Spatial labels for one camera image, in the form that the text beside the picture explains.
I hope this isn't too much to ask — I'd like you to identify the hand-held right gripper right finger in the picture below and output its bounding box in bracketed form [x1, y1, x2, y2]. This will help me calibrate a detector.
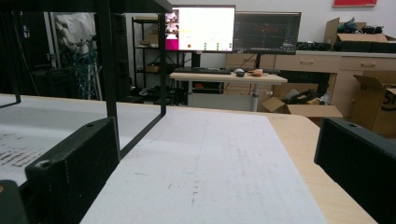
[313, 117, 396, 224]

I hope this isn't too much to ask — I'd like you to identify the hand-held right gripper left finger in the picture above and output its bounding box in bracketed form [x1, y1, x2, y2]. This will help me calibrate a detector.
[24, 116, 121, 224]

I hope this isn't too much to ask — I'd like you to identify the tall printed cardboard box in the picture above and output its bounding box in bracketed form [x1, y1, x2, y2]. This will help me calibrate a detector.
[351, 70, 396, 138]

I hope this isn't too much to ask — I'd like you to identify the flat open cardboard box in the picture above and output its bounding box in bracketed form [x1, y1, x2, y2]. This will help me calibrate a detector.
[261, 82, 344, 119]

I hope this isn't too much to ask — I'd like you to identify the light wooden cabinet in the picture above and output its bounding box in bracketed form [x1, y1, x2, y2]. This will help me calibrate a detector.
[224, 50, 396, 119]

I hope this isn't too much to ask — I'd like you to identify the open cardboard box with gear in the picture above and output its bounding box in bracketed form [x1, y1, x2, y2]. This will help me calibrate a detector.
[323, 17, 396, 53]

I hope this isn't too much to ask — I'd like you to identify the white table mat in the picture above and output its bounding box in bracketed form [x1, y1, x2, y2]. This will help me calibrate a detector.
[0, 94, 329, 224]

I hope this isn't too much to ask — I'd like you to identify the pile of black equipment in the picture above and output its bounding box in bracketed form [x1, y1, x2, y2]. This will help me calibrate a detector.
[296, 40, 332, 52]

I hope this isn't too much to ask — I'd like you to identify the white plastic bag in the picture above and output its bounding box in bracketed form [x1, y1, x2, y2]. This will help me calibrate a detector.
[54, 12, 97, 54]

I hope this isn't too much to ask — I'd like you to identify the black metal shelf unit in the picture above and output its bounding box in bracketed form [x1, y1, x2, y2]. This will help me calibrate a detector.
[131, 15, 188, 91]

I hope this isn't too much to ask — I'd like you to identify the light wooden standing desk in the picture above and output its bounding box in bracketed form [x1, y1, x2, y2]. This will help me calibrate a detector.
[169, 71, 289, 113]

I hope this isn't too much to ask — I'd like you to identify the black keyboard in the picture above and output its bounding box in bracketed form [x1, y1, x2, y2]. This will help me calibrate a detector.
[173, 66, 233, 76]

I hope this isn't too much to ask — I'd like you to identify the dark computer monitor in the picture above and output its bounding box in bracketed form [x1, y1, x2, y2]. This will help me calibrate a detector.
[233, 11, 303, 56]

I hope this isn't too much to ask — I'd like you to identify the bright computer monitor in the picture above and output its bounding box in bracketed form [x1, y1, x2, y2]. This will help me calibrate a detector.
[164, 4, 236, 53]

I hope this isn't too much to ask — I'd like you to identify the bundle of blue cables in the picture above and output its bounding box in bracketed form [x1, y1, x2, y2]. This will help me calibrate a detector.
[68, 48, 102, 99]

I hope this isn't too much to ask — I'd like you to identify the black metal frame rack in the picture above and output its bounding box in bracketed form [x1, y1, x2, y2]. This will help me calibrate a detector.
[0, 0, 174, 163]

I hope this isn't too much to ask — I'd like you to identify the red wall poster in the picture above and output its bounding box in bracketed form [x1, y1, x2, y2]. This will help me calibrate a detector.
[332, 0, 378, 8]

